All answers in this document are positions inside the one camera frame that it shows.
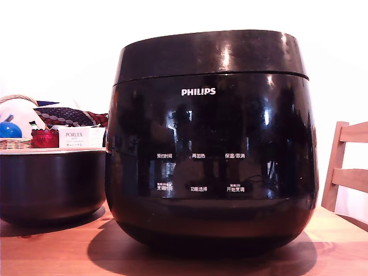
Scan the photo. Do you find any black rice cooker lid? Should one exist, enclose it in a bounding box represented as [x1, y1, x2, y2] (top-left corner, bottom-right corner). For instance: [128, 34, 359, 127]
[112, 29, 310, 86]

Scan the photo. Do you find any black Philips rice cooker body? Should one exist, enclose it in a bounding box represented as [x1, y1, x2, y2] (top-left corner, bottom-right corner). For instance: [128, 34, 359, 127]
[105, 70, 319, 258]

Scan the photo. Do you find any white Porlex box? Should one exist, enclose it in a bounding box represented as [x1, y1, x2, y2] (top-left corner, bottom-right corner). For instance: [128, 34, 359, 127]
[58, 126, 91, 149]

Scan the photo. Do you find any dotted dark patterned cloth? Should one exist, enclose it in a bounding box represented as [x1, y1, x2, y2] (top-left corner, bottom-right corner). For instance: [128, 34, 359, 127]
[33, 105, 109, 128]

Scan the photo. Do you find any red glass jar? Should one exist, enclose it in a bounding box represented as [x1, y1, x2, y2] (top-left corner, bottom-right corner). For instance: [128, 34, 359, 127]
[30, 128, 60, 149]

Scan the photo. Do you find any black inner cooking pot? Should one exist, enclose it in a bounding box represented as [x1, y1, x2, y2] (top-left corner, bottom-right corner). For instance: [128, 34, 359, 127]
[0, 148, 108, 227]

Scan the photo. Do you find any wooden chair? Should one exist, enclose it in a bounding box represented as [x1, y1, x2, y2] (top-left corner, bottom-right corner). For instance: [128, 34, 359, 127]
[321, 121, 368, 225]

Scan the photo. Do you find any white cloth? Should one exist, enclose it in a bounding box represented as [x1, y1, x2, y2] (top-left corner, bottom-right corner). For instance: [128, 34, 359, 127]
[0, 99, 47, 131]

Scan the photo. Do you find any wicker basket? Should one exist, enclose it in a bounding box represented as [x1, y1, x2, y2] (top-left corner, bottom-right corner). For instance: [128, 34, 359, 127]
[0, 94, 49, 151]

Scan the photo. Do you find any blue ball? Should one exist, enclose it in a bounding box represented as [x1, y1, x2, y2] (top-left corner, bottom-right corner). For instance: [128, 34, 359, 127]
[0, 122, 23, 139]

